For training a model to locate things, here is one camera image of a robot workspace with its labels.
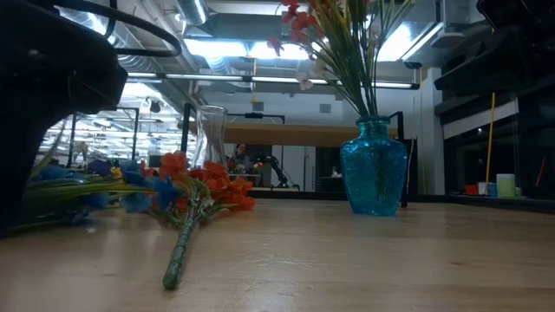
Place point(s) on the green stems bouquet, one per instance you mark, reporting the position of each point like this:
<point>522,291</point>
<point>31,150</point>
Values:
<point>301,21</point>

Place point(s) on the blue glass vase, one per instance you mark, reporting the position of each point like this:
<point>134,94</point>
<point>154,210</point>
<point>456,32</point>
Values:
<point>373,173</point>

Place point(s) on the wooden shelf with black legs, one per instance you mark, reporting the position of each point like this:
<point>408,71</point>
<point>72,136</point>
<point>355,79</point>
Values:
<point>295,134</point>

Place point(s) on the black background monitor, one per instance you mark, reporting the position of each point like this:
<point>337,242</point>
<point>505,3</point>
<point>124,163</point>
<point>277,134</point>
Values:
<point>154,161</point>

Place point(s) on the long tube light bar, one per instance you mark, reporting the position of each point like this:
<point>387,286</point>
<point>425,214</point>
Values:
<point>204,77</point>

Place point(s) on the white cup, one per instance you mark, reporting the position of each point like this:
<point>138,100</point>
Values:
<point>482,188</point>

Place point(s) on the black background robot arm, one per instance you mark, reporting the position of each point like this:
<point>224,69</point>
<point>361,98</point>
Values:
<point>277,167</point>

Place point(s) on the yellow artificial flower bunch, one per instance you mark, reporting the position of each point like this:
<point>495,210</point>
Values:
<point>116,172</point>

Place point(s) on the white artificial flower bunch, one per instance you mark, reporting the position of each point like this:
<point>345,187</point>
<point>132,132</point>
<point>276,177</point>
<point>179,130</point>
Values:
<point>305,82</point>

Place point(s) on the red stick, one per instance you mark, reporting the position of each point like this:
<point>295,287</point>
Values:
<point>541,173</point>

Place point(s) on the blue artificial flower bunch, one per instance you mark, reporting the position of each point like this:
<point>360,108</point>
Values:
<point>167,193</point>

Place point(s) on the red container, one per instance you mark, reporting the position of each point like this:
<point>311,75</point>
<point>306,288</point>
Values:
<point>471,190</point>

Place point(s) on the black background rig frame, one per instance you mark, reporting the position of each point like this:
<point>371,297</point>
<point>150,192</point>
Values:
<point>135,130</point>

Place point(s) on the blue cup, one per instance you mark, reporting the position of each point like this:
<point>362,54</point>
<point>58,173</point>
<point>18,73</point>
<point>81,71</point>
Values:
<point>492,190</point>

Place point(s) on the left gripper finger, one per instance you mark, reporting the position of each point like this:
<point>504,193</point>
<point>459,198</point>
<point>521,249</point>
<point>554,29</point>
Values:
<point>17,164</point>

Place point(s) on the person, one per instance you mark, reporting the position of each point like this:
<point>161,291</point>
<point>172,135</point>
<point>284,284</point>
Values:
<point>241,151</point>

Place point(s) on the silver ventilation duct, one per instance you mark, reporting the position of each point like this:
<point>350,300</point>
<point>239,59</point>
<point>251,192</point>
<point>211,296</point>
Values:
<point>193,11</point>

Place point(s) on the orange artificial flower bunch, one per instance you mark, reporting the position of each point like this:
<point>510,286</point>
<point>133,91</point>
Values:
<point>173,162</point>

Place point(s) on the black background camera bar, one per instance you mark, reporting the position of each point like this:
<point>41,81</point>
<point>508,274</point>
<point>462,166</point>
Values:
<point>253,115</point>

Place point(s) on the pale green cup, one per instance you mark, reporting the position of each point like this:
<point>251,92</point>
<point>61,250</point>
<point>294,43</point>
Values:
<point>506,186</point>

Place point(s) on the clear glass vase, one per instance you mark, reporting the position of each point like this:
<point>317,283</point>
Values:
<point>210,130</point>

